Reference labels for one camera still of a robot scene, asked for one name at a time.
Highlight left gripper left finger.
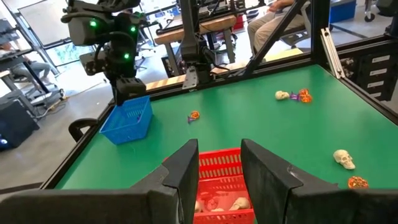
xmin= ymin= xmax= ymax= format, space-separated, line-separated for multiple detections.
xmin=129 ymin=138 xmax=200 ymax=224

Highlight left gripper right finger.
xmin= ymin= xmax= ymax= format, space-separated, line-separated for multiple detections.
xmin=240 ymin=139 xmax=340 ymax=224

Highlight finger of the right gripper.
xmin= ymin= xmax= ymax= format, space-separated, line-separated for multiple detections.
xmin=114 ymin=92 xmax=129 ymax=107

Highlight blue plastic basket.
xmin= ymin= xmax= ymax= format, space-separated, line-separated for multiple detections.
xmin=99 ymin=95 xmax=154 ymax=146

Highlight wooden table board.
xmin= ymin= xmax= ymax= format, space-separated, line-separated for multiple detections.
xmin=145 ymin=46 xmax=304 ymax=91

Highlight red plastic basket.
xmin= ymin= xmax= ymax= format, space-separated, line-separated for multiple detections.
xmin=163 ymin=147 xmax=259 ymax=224

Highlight wooden workbench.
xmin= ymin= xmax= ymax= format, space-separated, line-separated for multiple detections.
xmin=154 ymin=14 xmax=238 ymax=63

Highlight person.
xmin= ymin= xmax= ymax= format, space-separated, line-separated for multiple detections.
xmin=247 ymin=0 xmax=312 ymax=57
xmin=0 ymin=43 xmax=52 ymax=82

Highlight black computer case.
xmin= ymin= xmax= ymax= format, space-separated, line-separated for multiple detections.
xmin=0 ymin=99 xmax=40 ymax=150

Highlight black box white labels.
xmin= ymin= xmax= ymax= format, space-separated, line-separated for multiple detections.
xmin=340 ymin=46 xmax=398 ymax=102

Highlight silver aluminium extrusion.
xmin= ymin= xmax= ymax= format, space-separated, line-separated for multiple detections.
xmin=321 ymin=27 xmax=346 ymax=79

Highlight blue storage bin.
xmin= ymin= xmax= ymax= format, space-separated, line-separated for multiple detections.
xmin=328 ymin=0 xmax=358 ymax=24

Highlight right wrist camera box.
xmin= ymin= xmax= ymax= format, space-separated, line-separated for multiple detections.
xmin=80 ymin=51 xmax=108 ymax=77

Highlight black arched handle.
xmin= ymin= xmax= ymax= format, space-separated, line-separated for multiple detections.
xmin=68 ymin=117 xmax=100 ymax=143

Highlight silver metal bracket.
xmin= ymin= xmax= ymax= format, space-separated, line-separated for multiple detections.
xmin=182 ymin=65 xmax=200 ymax=91

